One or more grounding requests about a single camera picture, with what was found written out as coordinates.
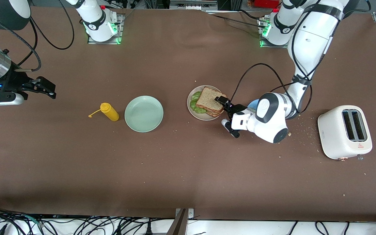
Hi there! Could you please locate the red background box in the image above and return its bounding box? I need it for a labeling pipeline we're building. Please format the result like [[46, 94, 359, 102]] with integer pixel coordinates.
[[248, 0, 280, 8]]

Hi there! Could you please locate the white two-slot toaster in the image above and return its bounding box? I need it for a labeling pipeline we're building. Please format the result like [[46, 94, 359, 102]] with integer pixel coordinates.
[[318, 105, 373, 161]]

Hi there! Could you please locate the green lettuce leaf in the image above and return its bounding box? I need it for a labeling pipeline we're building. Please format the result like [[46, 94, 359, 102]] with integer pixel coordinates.
[[190, 91, 208, 114]]

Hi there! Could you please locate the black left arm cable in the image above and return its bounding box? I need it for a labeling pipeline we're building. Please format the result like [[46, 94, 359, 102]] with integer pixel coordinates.
[[230, 3, 334, 115]]

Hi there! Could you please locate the grey metal background box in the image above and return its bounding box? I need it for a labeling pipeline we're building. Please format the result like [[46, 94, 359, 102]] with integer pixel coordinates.
[[170, 0, 218, 10]]

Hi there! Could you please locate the brown crusted bread slice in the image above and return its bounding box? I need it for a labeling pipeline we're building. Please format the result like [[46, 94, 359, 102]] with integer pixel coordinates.
[[196, 86, 227, 113], [196, 106, 224, 118]]

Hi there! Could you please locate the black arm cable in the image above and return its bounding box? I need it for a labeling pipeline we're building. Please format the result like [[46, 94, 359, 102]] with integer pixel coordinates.
[[0, 0, 75, 72], [230, 3, 334, 115]]

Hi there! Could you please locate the looped black floor cable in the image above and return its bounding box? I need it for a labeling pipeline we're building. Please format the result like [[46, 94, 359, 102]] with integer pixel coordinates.
[[315, 221, 331, 235]]

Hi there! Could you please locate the tangled black floor cable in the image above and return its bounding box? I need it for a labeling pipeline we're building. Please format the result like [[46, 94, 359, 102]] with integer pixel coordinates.
[[0, 205, 175, 235]]

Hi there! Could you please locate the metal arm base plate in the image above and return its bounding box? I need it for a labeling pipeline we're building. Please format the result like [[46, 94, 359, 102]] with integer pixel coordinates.
[[87, 13, 124, 45], [260, 16, 294, 49]]

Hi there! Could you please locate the grey metal table bracket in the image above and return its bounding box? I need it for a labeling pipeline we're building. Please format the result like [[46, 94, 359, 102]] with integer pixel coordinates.
[[167, 208, 195, 235]]

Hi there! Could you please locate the thin black base cable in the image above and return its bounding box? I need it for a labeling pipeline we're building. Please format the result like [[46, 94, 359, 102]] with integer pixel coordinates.
[[208, 9, 268, 29]]

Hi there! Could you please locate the beige plate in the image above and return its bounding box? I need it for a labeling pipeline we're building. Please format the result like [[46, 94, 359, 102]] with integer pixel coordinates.
[[187, 86, 225, 121]]

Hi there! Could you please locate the mint green plate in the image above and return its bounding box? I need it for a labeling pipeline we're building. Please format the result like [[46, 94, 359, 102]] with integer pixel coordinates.
[[124, 96, 164, 133]]

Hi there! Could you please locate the yellow mustard squeeze bottle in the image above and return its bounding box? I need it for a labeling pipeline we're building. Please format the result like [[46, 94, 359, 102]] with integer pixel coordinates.
[[88, 103, 120, 122]]

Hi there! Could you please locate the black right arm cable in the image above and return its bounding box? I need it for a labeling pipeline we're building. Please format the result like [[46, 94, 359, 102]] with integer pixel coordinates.
[[0, 0, 75, 72]]

